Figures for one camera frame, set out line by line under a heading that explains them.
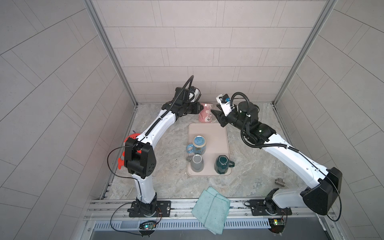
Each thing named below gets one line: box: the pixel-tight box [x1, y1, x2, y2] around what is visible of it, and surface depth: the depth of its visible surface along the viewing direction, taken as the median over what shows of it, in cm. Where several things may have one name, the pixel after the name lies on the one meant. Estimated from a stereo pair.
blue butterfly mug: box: [186, 135, 207, 155], surface depth 86 cm
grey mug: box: [186, 154, 205, 173], surface depth 80 cm
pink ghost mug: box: [198, 103, 213, 123], surface depth 86 cm
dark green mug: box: [214, 155, 235, 175], surface depth 79 cm
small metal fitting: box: [274, 178, 286, 187], surface depth 79 cm
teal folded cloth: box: [191, 186, 231, 235], surface depth 71 cm
